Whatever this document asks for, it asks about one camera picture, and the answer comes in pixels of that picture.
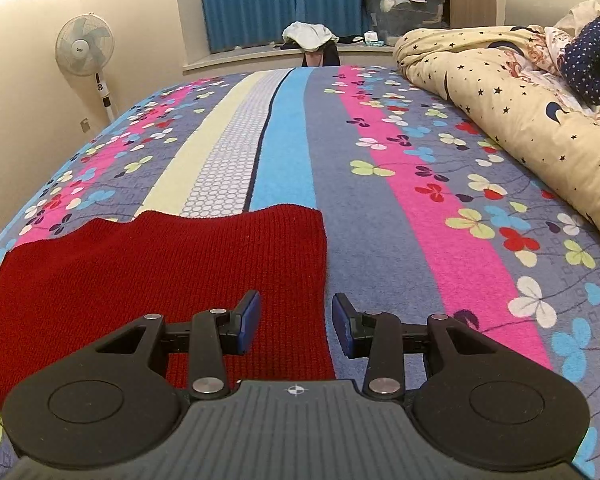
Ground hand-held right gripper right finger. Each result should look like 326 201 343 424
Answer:
332 293 488 398

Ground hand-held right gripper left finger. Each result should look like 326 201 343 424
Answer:
94 289 262 402

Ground red knit sweater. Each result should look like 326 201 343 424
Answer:
0 204 337 407

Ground white clothes pile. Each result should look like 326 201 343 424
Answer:
282 22 340 52

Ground floral striped bed blanket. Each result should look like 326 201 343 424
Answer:
0 64 600 480

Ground black cloth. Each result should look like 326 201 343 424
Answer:
282 40 342 69

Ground cream star print quilt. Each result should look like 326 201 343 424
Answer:
392 0 600 252

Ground clear plastic storage box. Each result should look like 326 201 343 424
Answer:
362 0 449 47

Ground white standing fan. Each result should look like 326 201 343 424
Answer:
55 13 117 124

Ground navy dotted cloth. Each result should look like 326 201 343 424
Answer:
562 16 600 107

